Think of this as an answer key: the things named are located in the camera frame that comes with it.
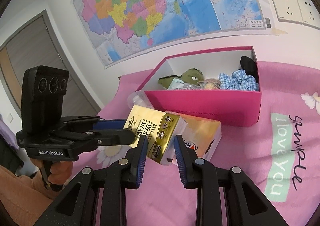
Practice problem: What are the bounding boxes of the orange sleeve forearm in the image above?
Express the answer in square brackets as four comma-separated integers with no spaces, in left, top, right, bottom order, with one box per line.
[1,167,59,225]

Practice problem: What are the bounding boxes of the green frog plush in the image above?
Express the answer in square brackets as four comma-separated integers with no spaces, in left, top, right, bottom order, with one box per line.
[158,68,204,89]

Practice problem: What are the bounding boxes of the blue gingham scrunchie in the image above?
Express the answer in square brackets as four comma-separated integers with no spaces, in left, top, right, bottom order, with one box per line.
[219,69,259,91]

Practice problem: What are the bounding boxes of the black scrunchie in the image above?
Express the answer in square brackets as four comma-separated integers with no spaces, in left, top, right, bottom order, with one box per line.
[240,56,258,80]

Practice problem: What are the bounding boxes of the white pink wipes packet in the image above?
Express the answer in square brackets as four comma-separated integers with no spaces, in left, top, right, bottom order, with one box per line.
[167,78,201,90]

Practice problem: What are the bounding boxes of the grey door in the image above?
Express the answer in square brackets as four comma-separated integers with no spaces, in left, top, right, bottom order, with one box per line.
[1,11,101,132]

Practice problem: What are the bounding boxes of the pink cardboard box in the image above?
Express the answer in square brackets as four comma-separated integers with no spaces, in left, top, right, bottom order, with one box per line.
[138,46,261,127]

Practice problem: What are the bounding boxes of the white wall socket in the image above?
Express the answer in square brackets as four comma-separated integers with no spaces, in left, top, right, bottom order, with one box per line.
[272,0,303,24]

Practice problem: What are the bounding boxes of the pink floral table cloth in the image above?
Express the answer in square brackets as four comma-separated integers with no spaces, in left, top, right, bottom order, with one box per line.
[126,62,319,225]

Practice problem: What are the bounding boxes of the white wall switch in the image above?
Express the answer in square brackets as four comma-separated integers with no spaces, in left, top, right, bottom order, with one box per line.
[297,0,319,29]

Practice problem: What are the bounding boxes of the colourful wall map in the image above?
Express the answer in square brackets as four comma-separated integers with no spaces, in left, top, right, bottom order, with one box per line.
[72,0,276,67]

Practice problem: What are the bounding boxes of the pastel tissue pack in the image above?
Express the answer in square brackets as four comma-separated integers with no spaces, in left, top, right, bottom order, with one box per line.
[168,111,222,161]

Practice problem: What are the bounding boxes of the left hand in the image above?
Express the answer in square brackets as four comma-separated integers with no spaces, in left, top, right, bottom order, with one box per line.
[32,161,73,199]

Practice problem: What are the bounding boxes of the gold tissue packet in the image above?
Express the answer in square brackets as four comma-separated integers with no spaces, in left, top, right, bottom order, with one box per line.
[124,105,187,166]

